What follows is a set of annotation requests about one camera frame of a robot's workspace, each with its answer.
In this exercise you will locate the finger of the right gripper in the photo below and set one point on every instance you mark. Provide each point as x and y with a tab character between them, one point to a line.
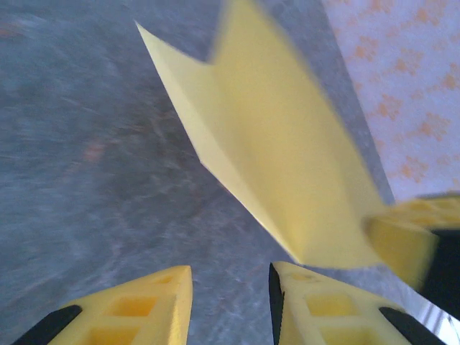
413	237

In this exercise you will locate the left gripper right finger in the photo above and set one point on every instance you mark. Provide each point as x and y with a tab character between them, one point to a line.
323	316

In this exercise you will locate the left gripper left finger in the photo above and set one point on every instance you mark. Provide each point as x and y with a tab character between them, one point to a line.
143	316

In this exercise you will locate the yellow paper sheet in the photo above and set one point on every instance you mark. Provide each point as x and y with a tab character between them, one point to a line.
269	143

